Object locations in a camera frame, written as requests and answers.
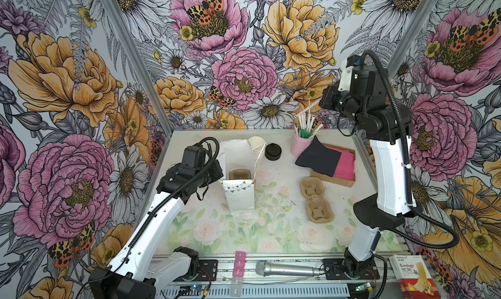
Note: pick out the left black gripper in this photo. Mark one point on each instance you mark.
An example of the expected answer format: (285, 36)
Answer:
(217, 175)

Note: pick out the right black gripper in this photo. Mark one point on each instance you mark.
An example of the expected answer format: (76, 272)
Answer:
(328, 95)

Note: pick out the white cartoon gift bag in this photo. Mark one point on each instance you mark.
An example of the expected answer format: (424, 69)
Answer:
(239, 160)

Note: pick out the white straw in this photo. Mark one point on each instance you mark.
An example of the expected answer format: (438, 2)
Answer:
(307, 109)

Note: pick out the brown pulp cup carrier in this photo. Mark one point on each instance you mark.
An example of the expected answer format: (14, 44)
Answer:
(240, 174)
(318, 208)

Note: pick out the black napkin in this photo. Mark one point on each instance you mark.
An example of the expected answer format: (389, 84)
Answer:
(319, 158)

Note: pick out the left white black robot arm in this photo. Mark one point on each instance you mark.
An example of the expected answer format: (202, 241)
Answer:
(128, 275)

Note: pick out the stack of white paper cups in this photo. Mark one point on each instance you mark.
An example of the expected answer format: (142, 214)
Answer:
(258, 145)

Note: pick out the bundle of wrapped straws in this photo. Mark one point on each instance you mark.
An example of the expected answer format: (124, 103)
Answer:
(306, 125)

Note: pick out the pink napkin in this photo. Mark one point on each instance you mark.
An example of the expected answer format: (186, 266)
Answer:
(346, 165)

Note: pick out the stack of black cup lids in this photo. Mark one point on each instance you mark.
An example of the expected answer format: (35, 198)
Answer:
(273, 152)

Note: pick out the pink straw holder cup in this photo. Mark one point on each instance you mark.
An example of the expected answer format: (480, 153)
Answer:
(299, 145)

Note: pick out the brown cardboard sheet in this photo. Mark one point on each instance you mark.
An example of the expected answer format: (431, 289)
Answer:
(333, 180)

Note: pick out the silver microphone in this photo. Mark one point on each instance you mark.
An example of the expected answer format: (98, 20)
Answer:
(266, 268)

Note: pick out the pink pill organizer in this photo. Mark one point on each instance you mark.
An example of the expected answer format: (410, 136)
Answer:
(236, 286)

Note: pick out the bandage box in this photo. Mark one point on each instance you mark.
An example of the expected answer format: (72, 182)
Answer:
(413, 277)

